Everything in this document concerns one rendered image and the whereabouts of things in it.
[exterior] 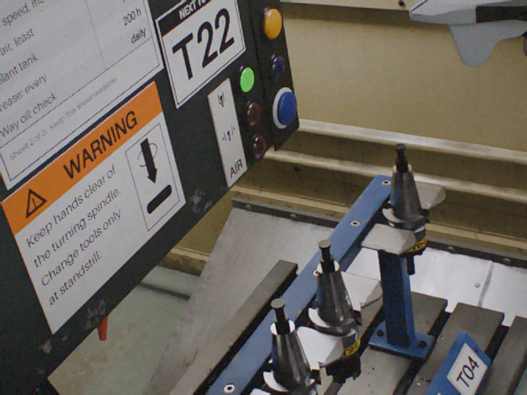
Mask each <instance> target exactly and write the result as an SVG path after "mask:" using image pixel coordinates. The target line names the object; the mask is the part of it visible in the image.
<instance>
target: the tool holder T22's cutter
mask: <svg viewBox="0 0 527 395"><path fill-rule="evenodd" d="M325 371H326V374H327V376H329V375H331V376H332V377H333V382H338V383H345V382H346V379H348V378H350V377H352V378H353V380H354V381H355V380H356V379H357V377H359V375H360V374H361V373H362V370H361V359H360V358H359V352H358V350H356V351H355V352H354V353H353V355H352V356H351V357H349V358H347V359H346V360H341V361H335V362H333V363H331V364H329V365H328V366H326V367H325Z"/></svg>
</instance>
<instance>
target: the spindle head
mask: <svg viewBox="0 0 527 395"><path fill-rule="evenodd" d="M180 1H182V0H147V3H148V6H149V10H150V13H151V19H152V22H153V26H154V32H155V35H156V38H157V42H158V47H159V51H160V54H161V58H162V64H163V68H162V69H161V70H160V71H159V72H158V73H157V74H155V75H154V76H152V77H151V78H150V79H148V80H147V81H146V82H145V83H143V84H142V85H141V86H140V87H139V88H137V89H136V90H135V91H133V92H132V93H131V94H129V95H128V96H127V97H126V98H125V99H123V100H122V101H121V102H120V103H118V104H117V105H115V106H114V107H113V108H111V109H110V110H109V111H108V112H107V113H106V114H104V115H103V116H102V117H100V118H99V119H98V120H96V121H95V122H94V123H92V124H91V125H90V126H89V127H88V128H87V129H85V130H84V131H83V132H81V133H80V134H78V135H77V136H76V137H75V138H74V139H73V140H71V141H70V142H69V143H67V144H66V145H65V146H63V147H62V148H61V149H59V150H58V151H57V152H56V153H55V154H53V155H52V156H51V157H50V158H48V159H47V160H46V161H44V162H43V163H41V164H40V165H39V166H38V167H37V168H36V169H34V170H33V171H32V172H30V173H29V174H28V175H26V176H25V177H24V178H23V179H22V180H21V181H19V182H18V183H16V184H15V185H14V186H13V187H11V188H10V189H9V190H7V189H6V186H5V183H4V180H3V178H2V174H1V173H0V395H32V393H33V392H34V391H36V389H37V388H38V387H40V385H41V384H42V383H43V382H44V381H45V380H46V379H47V378H48V377H49V376H50V375H51V374H52V373H53V372H54V371H55V370H56V369H57V368H58V367H59V366H60V365H61V364H62V363H63V362H64V361H65V359H66V358H67V357H68V356H69V355H70V354H71V353H72V352H73V351H74V350H75V349H76V348H77V347H78V346H79V345H80V344H81V343H82V342H83V341H84V340H85V339H86V338H87V337H88V335H89V334H90V333H91V332H92V331H93V330H94V329H95V328H96V327H97V326H98V325H99V324H100V323H101V322H102V321H103V320H104V319H105V318H106V317H107V316H108V315H109V314H110V313H111V311H112V310H113V309H114V308H115V307H116V306H117V305H118V304H119V303H120V302H121V301H122V300H123V299H124V298H125V297H126V296H127V295H128V294H129V293H130V292H131V291H132V290H133V289H134V288H135V287H136V286H137V285H138V284H139V283H140V282H141V281H142V280H143V279H144V278H145V277H146V276H147V275H148V274H149V273H150V272H151V271H152V270H153V269H154V268H155V267H156V266H157V264H158V263H159V262H160V261H161V260H162V259H163V258H164V257H165V256H166V255H167V254H168V253H169V252H170V251H171V250H172V249H173V248H174V247H175V246H176V245H177V244H178V243H179V242H180V240H181V239H182V238H183V237H184V236H185V235H186V234H187V233H188V232H189V231H190V230H191V229H192V228H193V227H194V226H195V225H196V224H197V223H198V222H199V221H200V220H201V219H202V217H203V216H204V215H205V214H206V213H207V212H208V211H209V210H210V209H211V208H212V207H213V206H214V205H215V204H216V203H217V202H218V201H219V200H220V199H221V198H222V197H223V196H224V195H225V194H226V193H227V192H228V191H229V190H230V189H231V188H232V187H233V186H234V185H235V184H236V183H237V182H238V181H239V180H240V179H241V178H242V177H243V176H244V175H245V174H246V173H247V172H248V171H249V169H250V168H251V167H252V166H253V165H254V164H255V163H256V162H254V161H252V160H251V159H250V157H249V153H248V145H249V140H250V138H251V136H252V134H253V133H254V132H256V131H263V132H264V133H265V135H266V137H267V151H268V150H269V149H270V148H271V146H272V145H273V140H272V135H271V127H270V123H269V118H268V113H267V105H266V101H265V96H264V88H263V83H262V79H261V74H260V66H259V61H258V57H257V52H256V44H255V40H254V35H253V27H252V22H251V18H250V15H249V7H248V2H247V0H236V2H237V6H238V14H239V18H240V22H241V27H242V34H243V39H244V43H245V51H244V52H243V53H242V54H241V55H239V56H238V57H237V58H236V59H235V60H233V61H232V62H231V63H230V64H228V65H227V66H226V67H225V68H224V69H223V70H222V71H221V72H220V73H219V74H217V75H216V76H215V77H214V78H212V79H211V80H210V81H209V82H208V83H206V84H205V85H204V86H203V87H201V88H200V89H199V90H198V91H197V92H196V93H195V94H194V95H193V96H191V97H190V98H189V99H188V100H187V101H185V102H184V103H183V104H182V105H181V106H179V107H178V108H175V104H174V101H173V95H172V92H171V88H170V85H169V79H168V75H167V72H166V69H165V63H164V60H163V56H162V50H161V46H160V43H159V40H158V34H157V31H156V27H155V23H154V20H155V19H156V18H158V17H159V16H161V15H162V14H163V13H165V12H166V11H167V10H169V9H171V8H172V7H173V6H174V5H176V4H177V3H178V2H180ZM243 63H250V64H251V65H252V66H253V69H254V71H255V76H256V79H255V85H254V87H253V90H252V92H251V93H250V94H249V95H248V96H240V95H239V94H238V93H237V91H236V88H235V85H234V78H235V74H236V71H237V69H238V68H239V67H240V65H241V64H243ZM227 79H229V80H230V84H231V91H232V96H233V100H234V107H235V111H236V115H237V119H238V127H239V131H240V135H241V139H242V146H243V150H244V155H245V162H246V166H247V170H246V171H245V172H244V173H243V174H242V175H241V176H240V177H239V178H238V180H237V181H236V182H235V183H234V184H233V185H232V186H231V187H230V188H227V183H226V180H225V175H224V169H223V166H222V161H221V157H220V151H219V147H218V143H217V140H216V133H215V129H214V125H213V119H212V115H211V111H210V108H209V101H208V97H207V96H208V95H209V94H211V93H212V92H213V91H214V90H215V89H217V88H218V87H219V86H220V85H221V84H222V83H224V82H225V81H226V80H227ZM152 82H155V84H156V88H157V91H158V97H159V100H160V104H161V107H162V113H163V116H164V119H165V124H166V128H167V131H168V134H169V140H170V143H171V147H172V150H173V156H174V159H175V162H176V168H177V171H178V175H179V178H180V184H181V186H182V190H183V193H184V199H185V202H186V203H185V204H184V205H183V206H182V207H181V208H180V209H179V210H178V211H177V212H176V213H175V214H174V215H173V216H172V217H171V218H170V219H169V220H168V221H167V222H166V223H165V224H164V225H163V226H162V227H161V228H160V229H159V230H158V231H157V232H156V233H155V234H154V235H153V236H152V237H151V238H150V239H149V240H148V241H147V242H146V243H145V244H144V245H143V246H142V247H141V248H140V249H139V250H138V251H137V252H136V253H135V254H134V255H132V256H131V257H130V258H129V259H128V260H127V261H126V262H125V263H124V264H123V265H122V266H121V267H120V268H119V269H118V270H117V271H116V272H115V273H114V274H113V275H112V276H111V277H110V278H109V279H108V280H107V281H106V282H105V283H104V284H103V285H102V286H101V287H100V288H99V289H98V290H97V291H96V292H95V293H94V294H93V295H92V296H91V297H90V298H89V299H88V300H87V301H86V302H85V303H84V304H83V305H82V306H81V307H80V308H79V309H78V310H77V311H76V312H75V313H74V314H73V315H72V316H71V317H70V318H69V319H68V320H67V321H66V322H65V323H64V324H63V325H62V326H61V327H60V328H59V329H58V330H57V331H56V332H55V333H54V334H52V332H51V330H50V327H49V324H48V322H47V320H46V318H45V314H44V312H43V309H42V306H41V304H40V302H39V300H38V297H37V294H36V292H35V288H34V286H33V284H32V282H31V279H30V276H29V274H28V272H27V268H26V266H25V264H24V261H23V258H22V256H21V254H20V250H19V248H18V246H17V243H16V240H15V238H14V236H13V232H12V231H11V228H10V225H9V222H8V220H7V218H6V216H5V213H4V210H3V208H2V204H1V202H3V201H4V200H5V199H6V198H7V197H9V196H10V195H11V194H13V193H14V192H15V191H16V190H18V189H19V188H20V187H22V186H23V185H24V184H25V183H26V182H27V181H29V180H30V179H31V178H33V177H34V176H35V175H37V174H38V173H39V172H40V171H42V170H43V169H44V168H45V167H46V166H48V165H49V164H50V163H52V162H53V161H54V160H56V159H57V158H58V157H59V156H60V155H61V154H63V153H64V152H65V151H66V150H68V149H69V148H71V147H72V146H73V145H75V144H76V143H77V142H78V141H79V140H80V139H82V138H83V137H84V136H86V135H87V134H88V133H89V132H91V131H92V130H93V129H95V128H96V127H97V126H98V125H99V124H101V123H102V122H103V121H105V120H106V119H107V118H109V117H110V116H111V115H112V114H113V113H114V112H115V111H117V110H118V109H119V108H121V107H122V106H123V105H125V104H126V103H127V102H129V101H130V100H131V99H132V98H133V97H134V96H136V95H137V94H138V93H140V92H141V91H142V90H144V89H145V88H146V87H148V86H149V85H150V84H151V83H152ZM251 97H253V98H257V99H258V100H259V101H260V105H261V118H260V122H259V124H258V126H257V127H255V129H253V130H248V129H246V128H245V127H244V125H243V124H242V108H243V106H244V104H245V102H246V101H247V100H248V99H249V98H251ZM267 151H266V152H267Z"/></svg>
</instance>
